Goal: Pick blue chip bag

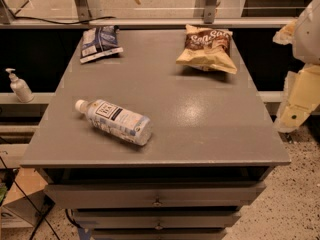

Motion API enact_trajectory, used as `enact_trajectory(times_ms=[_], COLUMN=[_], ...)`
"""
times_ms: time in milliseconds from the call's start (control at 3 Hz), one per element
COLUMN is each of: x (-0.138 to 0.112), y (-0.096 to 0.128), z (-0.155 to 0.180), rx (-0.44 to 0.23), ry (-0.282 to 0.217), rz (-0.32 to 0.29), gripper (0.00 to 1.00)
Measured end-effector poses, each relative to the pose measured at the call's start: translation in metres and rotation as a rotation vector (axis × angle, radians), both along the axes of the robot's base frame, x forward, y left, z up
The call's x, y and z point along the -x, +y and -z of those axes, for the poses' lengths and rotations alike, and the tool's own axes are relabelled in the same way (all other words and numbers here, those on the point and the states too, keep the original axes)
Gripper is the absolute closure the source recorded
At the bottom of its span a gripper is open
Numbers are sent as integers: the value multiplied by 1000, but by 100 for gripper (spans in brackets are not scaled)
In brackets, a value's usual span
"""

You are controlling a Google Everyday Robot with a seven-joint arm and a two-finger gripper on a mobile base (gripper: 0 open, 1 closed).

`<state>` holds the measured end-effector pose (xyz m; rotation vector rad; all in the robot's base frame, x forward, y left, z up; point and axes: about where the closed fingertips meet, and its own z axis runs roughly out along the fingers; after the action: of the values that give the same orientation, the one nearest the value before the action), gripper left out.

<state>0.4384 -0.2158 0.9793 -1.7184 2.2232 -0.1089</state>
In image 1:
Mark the cardboard box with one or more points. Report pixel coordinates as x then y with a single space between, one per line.
21 205

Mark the grey drawer cabinet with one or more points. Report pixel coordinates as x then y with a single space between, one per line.
212 146

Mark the brown and yellow chip bag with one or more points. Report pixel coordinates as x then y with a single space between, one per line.
207 49

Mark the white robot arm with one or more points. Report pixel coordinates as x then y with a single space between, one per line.
303 34

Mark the grey metal bracket left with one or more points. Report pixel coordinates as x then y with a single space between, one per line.
88 9

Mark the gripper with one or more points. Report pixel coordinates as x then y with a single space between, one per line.
309 37

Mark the white pump dispenser bottle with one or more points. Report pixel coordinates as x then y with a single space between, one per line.
19 87

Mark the blue chip bag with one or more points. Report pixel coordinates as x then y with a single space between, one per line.
99 42

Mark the clear plastic tea bottle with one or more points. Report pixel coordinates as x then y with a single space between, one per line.
117 121

